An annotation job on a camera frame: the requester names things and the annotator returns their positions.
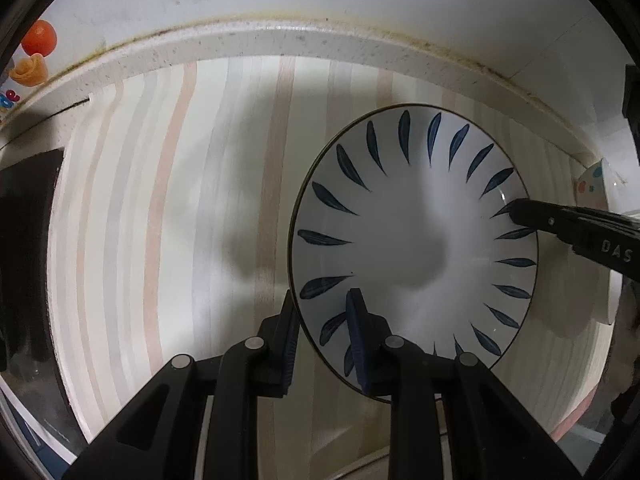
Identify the white plate blue leaf pattern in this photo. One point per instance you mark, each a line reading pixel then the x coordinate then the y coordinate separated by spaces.
pixel 425 240

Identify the black glass stove top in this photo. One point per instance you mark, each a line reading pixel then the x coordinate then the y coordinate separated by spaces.
pixel 27 260

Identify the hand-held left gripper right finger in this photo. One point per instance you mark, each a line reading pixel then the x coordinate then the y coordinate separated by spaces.
pixel 357 340

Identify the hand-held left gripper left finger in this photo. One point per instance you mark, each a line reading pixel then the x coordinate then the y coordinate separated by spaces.
pixel 289 342

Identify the striped table cloth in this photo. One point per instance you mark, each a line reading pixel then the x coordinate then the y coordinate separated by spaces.
pixel 175 210

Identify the colourful character wall sticker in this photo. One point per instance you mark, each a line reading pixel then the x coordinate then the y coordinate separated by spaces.
pixel 9 99

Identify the white bowl with coloured dots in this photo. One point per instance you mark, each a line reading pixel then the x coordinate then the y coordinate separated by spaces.
pixel 592 180

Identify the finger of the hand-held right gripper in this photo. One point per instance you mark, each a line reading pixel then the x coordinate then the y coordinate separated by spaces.
pixel 530 215
pixel 610 216

